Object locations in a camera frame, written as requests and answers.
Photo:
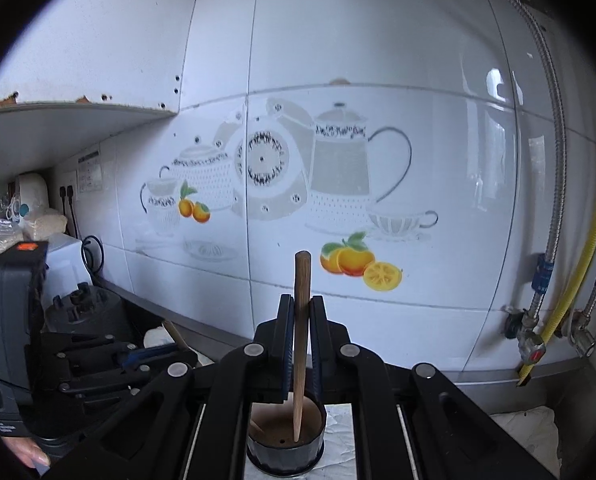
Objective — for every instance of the white kitchen appliance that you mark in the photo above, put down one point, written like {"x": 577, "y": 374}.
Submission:
{"x": 65, "y": 265}

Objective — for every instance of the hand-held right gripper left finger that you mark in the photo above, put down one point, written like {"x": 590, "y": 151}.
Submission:
{"x": 288, "y": 347}

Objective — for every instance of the person's left hand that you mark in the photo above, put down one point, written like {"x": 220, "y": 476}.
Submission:
{"x": 28, "y": 452}

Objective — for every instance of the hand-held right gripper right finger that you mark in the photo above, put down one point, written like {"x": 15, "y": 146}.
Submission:
{"x": 314, "y": 350}

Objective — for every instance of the white wall label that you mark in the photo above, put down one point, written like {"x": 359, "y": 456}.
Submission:
{"x": 89, "y": 172}

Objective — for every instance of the wall power socket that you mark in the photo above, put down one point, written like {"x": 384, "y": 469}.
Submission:
{"x": 68, "y": 191}

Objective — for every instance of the metal pipe valve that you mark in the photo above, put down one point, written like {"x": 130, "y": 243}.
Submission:
{"x": 582, "y": 335}

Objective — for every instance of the dark round chopstick holder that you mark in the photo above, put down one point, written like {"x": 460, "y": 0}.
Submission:
{"x": 285, "y": 460}

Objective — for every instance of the wooden chopstick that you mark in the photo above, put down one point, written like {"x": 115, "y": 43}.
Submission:
{"x": 302, "y": 280}
{"x": 175, "y": 336}
{"x": 255, "y": 427}

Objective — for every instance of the white wall cabinet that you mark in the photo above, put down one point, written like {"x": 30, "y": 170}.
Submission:
{"x": 78, "y": 60}

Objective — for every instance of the dark blender jar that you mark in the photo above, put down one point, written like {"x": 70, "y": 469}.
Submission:
{"x": 98, "y": 316}

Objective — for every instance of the white quilted mat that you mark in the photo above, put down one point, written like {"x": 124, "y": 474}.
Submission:
{"x": 338, "y": 435}

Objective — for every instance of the white plastic jug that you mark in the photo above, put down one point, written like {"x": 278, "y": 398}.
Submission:
{"x": 30, "y": 190}

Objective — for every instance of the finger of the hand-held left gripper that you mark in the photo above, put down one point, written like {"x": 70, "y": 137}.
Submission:
{"x": 103, "y": 345}
{"x": 143, "y": 366}

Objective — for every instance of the bag of white grains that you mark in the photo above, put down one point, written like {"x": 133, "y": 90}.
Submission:
{"x": 43, "y": 225}

